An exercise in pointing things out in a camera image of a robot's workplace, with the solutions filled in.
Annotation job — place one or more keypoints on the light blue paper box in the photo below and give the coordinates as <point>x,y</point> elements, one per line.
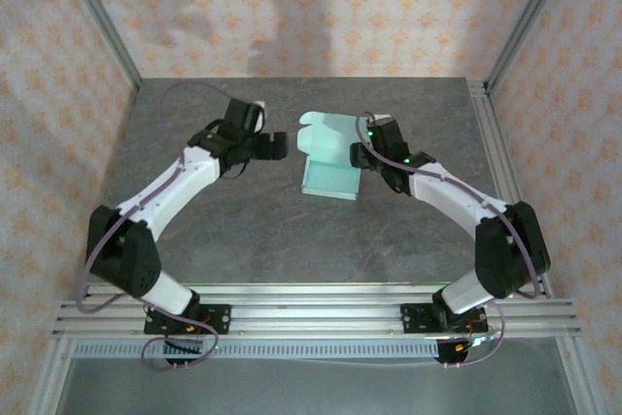
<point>330,182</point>

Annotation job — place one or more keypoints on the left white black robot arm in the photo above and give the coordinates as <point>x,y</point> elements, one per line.
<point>175,186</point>

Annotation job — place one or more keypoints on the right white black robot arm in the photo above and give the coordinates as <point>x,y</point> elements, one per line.
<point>452,189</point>

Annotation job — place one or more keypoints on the small green circuit board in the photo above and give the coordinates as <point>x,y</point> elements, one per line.
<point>486,339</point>

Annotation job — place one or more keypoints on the grey metal lower panel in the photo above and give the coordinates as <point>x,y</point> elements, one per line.
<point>316,390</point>

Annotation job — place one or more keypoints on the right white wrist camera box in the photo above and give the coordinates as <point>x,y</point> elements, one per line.
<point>381,118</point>

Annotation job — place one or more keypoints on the aluminium side rail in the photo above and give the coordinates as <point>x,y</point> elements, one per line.
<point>492,133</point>

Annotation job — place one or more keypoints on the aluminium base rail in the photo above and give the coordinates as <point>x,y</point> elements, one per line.
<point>316,313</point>

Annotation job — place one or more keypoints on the left aluminium frame post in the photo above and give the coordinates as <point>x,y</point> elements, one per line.
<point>102,21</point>

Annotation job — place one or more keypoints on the aluminium frame post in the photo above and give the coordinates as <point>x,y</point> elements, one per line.
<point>526,21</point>
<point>102,21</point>

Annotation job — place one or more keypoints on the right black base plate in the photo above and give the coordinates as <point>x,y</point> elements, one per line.
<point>413,320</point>

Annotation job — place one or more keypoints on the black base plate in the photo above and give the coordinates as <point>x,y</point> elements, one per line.
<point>221,320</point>
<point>413,320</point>

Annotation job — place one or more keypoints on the right aluminium frame post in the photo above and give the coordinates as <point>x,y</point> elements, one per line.
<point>526,21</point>

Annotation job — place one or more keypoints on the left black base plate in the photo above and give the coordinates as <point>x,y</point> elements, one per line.
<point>221,320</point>

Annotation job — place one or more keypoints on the right aluminium frame leg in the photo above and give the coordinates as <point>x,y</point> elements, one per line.
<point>574,376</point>

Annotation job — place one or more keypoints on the aluminium frame leg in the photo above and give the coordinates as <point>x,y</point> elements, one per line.
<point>52,376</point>
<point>574,376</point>

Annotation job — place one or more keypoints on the left aluminium frame leg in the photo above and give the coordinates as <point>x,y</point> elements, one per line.
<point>52,376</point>

